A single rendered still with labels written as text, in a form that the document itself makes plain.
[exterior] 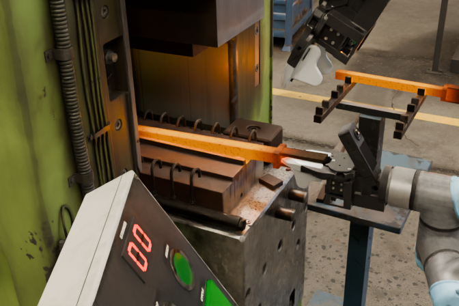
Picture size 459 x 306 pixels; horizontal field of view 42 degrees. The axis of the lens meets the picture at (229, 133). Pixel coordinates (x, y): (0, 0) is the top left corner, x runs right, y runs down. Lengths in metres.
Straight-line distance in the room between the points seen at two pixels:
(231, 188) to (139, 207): 0.44
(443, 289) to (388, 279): 1.46
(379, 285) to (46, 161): 1.77
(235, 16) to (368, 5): 0.29
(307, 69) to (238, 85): 0.57
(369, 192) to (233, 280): 0.32
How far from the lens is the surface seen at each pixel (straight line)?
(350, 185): 1.13
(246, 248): 1.16
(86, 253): 0.68
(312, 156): 1.16
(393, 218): 1.64
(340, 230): 2.73
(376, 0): 0.86
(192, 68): 1.49
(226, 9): 1.03
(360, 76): 1.79
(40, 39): 0.87
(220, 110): 1.49
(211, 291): 0.83
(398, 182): 1.11
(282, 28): 4.88
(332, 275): 2.49
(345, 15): 0.88
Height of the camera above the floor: 1.60
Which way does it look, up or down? 27 degrees down
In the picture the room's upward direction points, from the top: 1 degrees counter-clockwise
